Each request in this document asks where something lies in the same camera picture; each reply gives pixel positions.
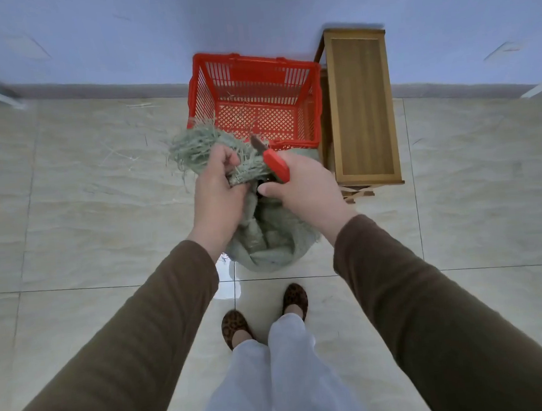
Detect person's right forearm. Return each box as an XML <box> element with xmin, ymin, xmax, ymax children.
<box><xmin>314</xmin><ymin>183</ymin><xmax>542</xmax><ymax>411</ymax></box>

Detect white trousers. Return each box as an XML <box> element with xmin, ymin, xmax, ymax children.
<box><xmin>188</xmin><ymin>307</ymin><xmax>378</xmax><ymax>411</ymax></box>

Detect red-handled shears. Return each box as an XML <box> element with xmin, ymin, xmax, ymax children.
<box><xmin>249</xmin><ymin>132</ymin><xmax>292</xmax><ymax>187</ymax></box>

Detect leopard print shoe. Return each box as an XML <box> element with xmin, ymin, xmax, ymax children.
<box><xmin>280</xmin><ymin>282</ymin><xmax>311</xmax><ymax>324</ymax></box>
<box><xmin>220</xmin><ymin>308</ymin><xmax>255</xmax><ymax>353</ymax></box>

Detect green woven sack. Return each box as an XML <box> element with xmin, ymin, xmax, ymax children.
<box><xmin>166</xmin><ymin>114</ymin><xmax>329</xmax><ymax>281</ymax></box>

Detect person's right hand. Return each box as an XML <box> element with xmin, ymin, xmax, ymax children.
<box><xmin>254</xmin><ymin>147</ymin><xmax>353</xmax><ymax>233</ymax></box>

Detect person's left forearm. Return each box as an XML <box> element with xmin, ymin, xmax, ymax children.
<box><xmin>0</xmin><ymin>223</ymin><xmax>256</xmax><ymax>411</ymax></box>

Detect red plastic basket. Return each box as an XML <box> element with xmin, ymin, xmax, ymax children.
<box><xmin>181</xmin><ymin>44</ymin><xmax>328</xmax><ymax>159</ymax></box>

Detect person's left hand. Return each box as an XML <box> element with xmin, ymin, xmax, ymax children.
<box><xmin>187</xmin><ymin>142</ymin><xmax>255</xmax><ymax>232</ymax></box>

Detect wooden stool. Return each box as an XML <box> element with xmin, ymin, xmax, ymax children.
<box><xmin>311</xmin><ymin>23</ymin><xmax>406</xmax><ymax>207</ymax></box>

